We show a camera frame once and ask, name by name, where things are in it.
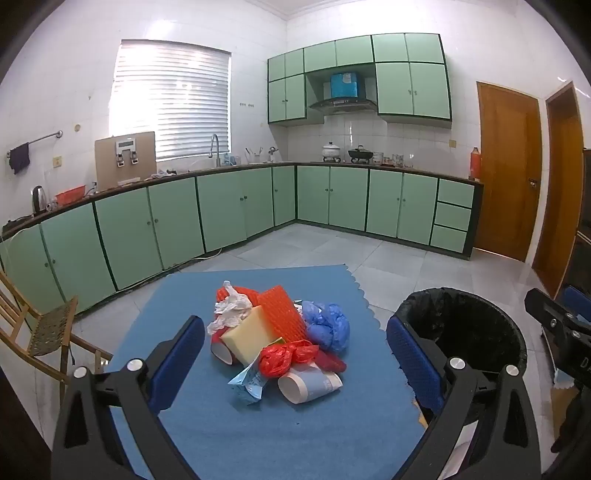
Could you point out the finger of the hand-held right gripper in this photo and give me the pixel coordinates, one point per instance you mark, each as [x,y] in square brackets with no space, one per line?
[542,309]
[577,300]

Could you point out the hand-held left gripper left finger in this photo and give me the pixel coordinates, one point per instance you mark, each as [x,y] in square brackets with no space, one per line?
[178,364]

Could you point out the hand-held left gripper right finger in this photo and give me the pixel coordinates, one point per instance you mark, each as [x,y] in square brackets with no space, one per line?
[413,364]

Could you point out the black trash bin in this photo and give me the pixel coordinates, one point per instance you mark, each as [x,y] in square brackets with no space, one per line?
[461,318]

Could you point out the white plastic bag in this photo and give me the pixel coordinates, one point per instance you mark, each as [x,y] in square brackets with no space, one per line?
[231,307]

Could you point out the dark red scouring sponge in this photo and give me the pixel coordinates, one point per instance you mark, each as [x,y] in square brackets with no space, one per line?
[333,362]

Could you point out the blue scalloped mat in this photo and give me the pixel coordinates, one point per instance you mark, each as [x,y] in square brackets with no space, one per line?
[184,295]

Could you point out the flattened printed carton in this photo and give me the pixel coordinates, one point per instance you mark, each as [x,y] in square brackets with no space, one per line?
[251,381]

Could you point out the yellow sponge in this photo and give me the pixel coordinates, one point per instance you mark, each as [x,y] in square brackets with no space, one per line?
[251,334]

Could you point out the blue plastic bag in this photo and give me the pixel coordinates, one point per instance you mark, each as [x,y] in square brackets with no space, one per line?
[330,325]

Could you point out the red plastic bag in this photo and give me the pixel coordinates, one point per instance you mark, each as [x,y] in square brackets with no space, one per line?
[274,360]

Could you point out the white blue paper cup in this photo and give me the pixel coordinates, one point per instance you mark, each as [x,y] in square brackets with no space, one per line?
[309,385]

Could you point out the wooden door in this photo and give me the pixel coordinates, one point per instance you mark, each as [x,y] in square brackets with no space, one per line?
[508,175]
[561,194]

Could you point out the wooden chair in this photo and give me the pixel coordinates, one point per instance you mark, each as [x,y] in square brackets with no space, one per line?
[51,327]

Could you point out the green base cabinets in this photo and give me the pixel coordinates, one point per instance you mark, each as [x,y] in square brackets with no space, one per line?
[175,217]

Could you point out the red thermos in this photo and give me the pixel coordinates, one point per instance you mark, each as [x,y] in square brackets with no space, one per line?
[475,164]

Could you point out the orange basin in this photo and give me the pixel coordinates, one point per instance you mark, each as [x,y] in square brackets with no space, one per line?
[70,194]

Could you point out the cardboard box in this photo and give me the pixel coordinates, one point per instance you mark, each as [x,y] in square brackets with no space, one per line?
[106,166]

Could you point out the steel kettle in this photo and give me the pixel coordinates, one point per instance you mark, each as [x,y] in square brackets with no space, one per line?
[39,201]

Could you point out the black wok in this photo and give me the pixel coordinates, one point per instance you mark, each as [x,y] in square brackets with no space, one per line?
[360,154]

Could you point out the steel faucet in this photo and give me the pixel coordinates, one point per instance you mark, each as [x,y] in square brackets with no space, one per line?
[215,147]

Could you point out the utensil holder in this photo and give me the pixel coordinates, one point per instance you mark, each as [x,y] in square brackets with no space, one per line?
[254,158]

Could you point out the white pot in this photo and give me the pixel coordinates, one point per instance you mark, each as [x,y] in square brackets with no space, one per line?
[331,151]

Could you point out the dark towel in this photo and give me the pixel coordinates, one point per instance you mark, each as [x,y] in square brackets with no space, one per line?
[19,159]

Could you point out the white window blind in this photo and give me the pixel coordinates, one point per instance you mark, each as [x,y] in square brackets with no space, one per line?
[171,101]

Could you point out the metal towel bar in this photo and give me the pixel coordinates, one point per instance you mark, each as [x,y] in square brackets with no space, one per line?
[41,137]

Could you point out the range hood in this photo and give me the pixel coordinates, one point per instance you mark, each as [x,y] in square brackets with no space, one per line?
[341,105]

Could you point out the green wall cabinets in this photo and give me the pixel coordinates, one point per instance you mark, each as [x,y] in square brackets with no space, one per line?
[415,87]

